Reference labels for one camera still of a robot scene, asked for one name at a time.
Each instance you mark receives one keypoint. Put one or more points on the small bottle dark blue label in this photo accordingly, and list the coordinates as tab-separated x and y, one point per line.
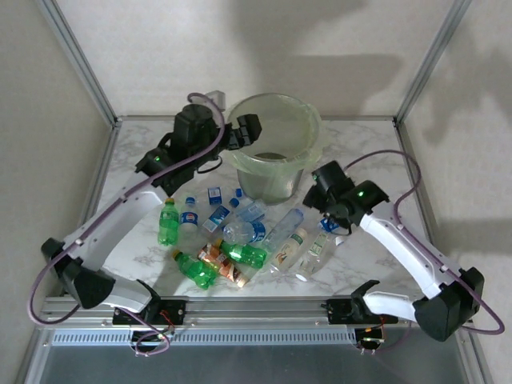
328	226

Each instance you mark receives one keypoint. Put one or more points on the clear bottle white cap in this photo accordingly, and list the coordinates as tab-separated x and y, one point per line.
316	252

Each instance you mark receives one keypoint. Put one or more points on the tall clear plastic bottle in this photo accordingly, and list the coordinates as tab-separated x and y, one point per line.
284	230

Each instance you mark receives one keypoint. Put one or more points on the cream bottle green label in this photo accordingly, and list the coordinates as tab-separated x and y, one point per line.
290	250

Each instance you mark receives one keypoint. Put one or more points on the small clear bottle blue cap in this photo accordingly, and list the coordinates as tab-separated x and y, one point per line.
238	193

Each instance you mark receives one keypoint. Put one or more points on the blue white carton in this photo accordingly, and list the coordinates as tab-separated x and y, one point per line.
214	196

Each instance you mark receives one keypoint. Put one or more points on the blue white label bottle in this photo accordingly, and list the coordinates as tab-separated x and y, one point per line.
216	219

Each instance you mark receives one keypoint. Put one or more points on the clear Pepsi label bottle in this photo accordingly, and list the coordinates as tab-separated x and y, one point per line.
188	220

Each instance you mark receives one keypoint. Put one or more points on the green bottle yellow cap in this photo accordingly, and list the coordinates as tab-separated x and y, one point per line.
244	253
198	272
168	228

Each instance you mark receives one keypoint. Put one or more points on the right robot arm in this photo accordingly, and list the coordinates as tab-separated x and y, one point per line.
392	240

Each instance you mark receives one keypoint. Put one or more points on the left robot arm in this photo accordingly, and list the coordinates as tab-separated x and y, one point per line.
120	216

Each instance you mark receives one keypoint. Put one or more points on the translucent green bin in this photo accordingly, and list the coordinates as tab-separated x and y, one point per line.
264	188

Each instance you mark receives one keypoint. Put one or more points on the green translucent bin liner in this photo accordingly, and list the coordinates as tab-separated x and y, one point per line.
308	120

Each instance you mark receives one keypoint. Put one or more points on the small circuit board green LED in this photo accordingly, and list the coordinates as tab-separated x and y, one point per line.
162	337
370	340

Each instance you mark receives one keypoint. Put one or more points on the grey metal panel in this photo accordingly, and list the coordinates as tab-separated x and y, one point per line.
256	368

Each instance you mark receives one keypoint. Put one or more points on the aluminium frame cross bar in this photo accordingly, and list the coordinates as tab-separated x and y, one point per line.
160	118

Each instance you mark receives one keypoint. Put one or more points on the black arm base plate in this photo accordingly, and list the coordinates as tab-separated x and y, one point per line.
176	308
338	310

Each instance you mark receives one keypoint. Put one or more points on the aluminium table side rail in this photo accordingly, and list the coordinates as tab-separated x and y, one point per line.
103	164
430	212

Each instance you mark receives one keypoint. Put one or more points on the aluminium mounting rail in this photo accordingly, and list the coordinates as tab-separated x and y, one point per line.
256	310

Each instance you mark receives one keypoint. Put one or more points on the aluminium frame post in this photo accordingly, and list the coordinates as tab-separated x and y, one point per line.
82	60
431	60

